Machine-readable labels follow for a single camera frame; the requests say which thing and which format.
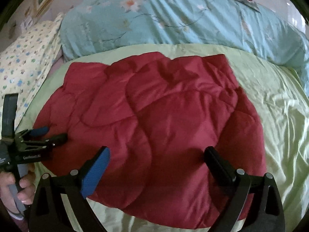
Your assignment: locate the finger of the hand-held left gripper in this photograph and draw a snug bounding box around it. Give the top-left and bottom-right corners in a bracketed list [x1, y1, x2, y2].
[18, 126, 50, 141]
[23, 133, 68, 151]

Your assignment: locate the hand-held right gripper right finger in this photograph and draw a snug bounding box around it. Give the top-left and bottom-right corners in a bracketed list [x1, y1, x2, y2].
[204, 146, 286, 232]

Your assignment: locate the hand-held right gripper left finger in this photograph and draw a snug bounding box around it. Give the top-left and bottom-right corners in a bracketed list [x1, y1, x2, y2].
[28, 146, 111, 232]

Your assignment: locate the red puffy jacket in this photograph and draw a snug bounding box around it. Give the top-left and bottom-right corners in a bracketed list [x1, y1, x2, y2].
[32, 54, 267, 223]

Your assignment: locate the person's left hand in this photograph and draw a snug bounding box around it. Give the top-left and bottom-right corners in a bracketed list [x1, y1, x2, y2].
[0, 169, 37, 205]

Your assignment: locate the yellow floral pillow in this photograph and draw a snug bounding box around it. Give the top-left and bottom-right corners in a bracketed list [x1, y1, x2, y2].
[0, 12, 64, 136]

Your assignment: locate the light green bed sheet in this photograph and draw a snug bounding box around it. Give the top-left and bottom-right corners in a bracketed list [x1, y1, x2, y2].
[14, 44, 309, 232]

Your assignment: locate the light blue floral quilt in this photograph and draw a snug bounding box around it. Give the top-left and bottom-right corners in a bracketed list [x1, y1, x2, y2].
[59, 0, 309, 97]

